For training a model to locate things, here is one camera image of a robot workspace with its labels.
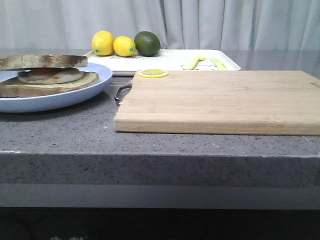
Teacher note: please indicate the wooden cutting board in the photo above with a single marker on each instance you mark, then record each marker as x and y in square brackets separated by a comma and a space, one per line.
[241, 102]

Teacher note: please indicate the light blue plate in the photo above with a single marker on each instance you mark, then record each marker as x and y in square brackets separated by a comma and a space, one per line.
[61, 100]

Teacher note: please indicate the yellow plastic knife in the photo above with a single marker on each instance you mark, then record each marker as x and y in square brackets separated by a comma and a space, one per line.
[219, 64]

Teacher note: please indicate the fried egg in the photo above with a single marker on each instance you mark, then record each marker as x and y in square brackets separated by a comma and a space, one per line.
[48, 76]

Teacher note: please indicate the metal board handle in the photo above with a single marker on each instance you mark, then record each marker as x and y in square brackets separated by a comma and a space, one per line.
[121, 92]

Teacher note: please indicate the yellow lemon right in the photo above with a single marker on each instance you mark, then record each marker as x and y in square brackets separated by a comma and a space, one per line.
[124, 46]

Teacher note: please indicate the white bear tray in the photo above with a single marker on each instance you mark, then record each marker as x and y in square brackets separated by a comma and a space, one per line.
[167, 59]

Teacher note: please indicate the lemon slice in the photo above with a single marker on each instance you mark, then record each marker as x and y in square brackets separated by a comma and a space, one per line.
[153, 73]

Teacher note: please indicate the bread slice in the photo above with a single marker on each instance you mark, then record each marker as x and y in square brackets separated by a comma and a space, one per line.
[14, 88]
[27, 61]

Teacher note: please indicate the yellow lemon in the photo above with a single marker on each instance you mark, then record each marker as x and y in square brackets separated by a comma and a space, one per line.
[124, 46]
[102, 43]

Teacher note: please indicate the grey curtain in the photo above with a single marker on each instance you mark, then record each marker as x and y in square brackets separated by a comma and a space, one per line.
[179, 24]

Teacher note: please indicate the yellow lemon left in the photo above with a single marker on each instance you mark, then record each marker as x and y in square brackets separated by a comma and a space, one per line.
[102, 43]

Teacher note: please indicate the green lime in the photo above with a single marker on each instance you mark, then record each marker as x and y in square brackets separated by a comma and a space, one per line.
[147, 43]

